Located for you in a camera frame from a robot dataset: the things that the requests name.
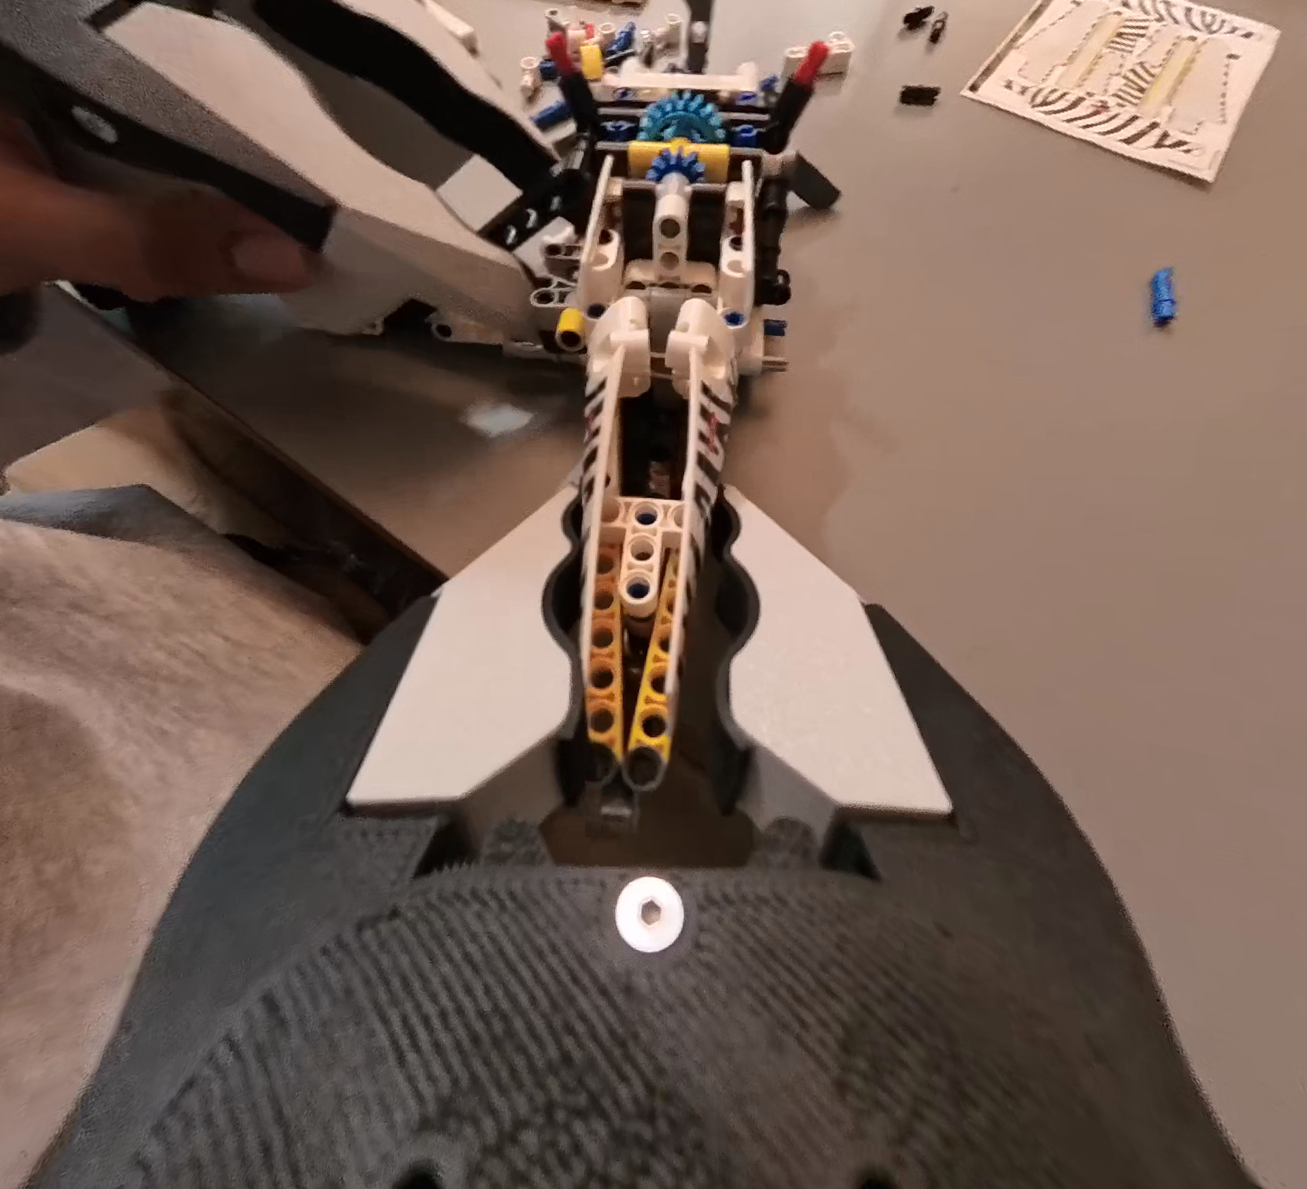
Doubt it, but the person's left hand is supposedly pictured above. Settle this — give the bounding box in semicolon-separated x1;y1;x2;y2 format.
0;114;319;305

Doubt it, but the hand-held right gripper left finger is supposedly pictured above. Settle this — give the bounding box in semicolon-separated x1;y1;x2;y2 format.
342;494;581;819

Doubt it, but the person's grey clothed body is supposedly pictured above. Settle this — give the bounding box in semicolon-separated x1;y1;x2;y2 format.
0;484;442;1189

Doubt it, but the pile of small lego pieces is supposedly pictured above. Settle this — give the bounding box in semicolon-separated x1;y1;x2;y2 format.
514;8;707;134

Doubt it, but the zebra striped lego model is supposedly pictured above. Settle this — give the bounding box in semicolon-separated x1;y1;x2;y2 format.
422;34;857;807

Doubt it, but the zebra striped sticker sheet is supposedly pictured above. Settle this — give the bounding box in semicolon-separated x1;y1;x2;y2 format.
958;0;1282;182

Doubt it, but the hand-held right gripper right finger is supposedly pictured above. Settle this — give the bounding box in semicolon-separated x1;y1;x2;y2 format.
715;481;958;819

